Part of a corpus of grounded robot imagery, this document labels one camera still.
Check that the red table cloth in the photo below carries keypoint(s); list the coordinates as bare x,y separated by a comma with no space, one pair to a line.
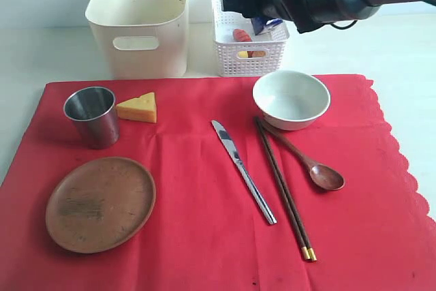
206,231

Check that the yellow lemon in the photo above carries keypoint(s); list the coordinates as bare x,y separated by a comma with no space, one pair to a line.
242,54

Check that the blue white milk carton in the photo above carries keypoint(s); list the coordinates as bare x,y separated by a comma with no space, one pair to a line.
262,25

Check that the dark wooden chopstick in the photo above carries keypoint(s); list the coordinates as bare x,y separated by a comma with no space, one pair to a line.
284,185
277,185

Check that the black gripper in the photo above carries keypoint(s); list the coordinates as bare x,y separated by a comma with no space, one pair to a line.
296,11

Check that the silver table knife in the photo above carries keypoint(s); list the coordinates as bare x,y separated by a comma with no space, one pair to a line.
230,147

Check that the white ceramic bowl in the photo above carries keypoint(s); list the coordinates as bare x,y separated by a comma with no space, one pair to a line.
291,100

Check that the dark wooden chopstick left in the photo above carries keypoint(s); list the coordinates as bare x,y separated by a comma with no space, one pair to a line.
277,185

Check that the stainless steel cup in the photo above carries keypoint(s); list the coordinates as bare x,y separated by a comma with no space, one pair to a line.
92,111

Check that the brown wooden spoon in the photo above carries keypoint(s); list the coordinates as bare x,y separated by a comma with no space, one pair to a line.
322,175

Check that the yellow cheese wedge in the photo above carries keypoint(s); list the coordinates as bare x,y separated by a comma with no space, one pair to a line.
141,108

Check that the white perforated plastic basket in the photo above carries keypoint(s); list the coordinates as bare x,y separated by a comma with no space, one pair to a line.
226,48

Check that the orange fried chicken nugget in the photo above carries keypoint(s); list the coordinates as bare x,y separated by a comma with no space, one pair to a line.
258,53

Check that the cream plastic bin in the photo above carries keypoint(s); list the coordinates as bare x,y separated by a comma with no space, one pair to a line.
141,39

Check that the brown wooden plate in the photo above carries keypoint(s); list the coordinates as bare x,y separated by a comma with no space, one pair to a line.
100,205

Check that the dark wooden chopstick right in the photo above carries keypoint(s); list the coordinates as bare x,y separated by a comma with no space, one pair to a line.
284,185

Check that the red sausage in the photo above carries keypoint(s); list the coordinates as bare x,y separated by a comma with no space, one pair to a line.
241,35

